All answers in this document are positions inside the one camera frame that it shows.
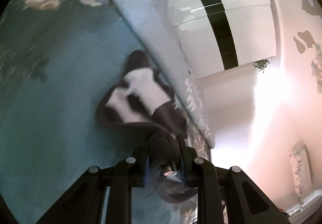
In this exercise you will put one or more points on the floral wall air conditioner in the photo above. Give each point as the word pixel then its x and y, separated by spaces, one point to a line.
pixel 301 168

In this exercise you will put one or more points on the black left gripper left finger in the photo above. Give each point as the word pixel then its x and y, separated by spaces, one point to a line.
pixel 83 202

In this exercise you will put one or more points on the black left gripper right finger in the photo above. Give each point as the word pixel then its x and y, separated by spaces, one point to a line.
pixel 225 195

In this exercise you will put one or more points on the dark grey fleece garment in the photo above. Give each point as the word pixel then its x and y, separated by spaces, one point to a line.
pixel 141 100

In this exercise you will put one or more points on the teal floral bed blanket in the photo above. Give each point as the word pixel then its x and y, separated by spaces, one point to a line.
pixel 56 65

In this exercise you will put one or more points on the light blue daisy quilt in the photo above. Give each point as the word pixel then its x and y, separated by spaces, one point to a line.
pixel 150 22

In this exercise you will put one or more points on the white wardrobe with black stripe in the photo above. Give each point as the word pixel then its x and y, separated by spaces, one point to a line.
pixel 219 35

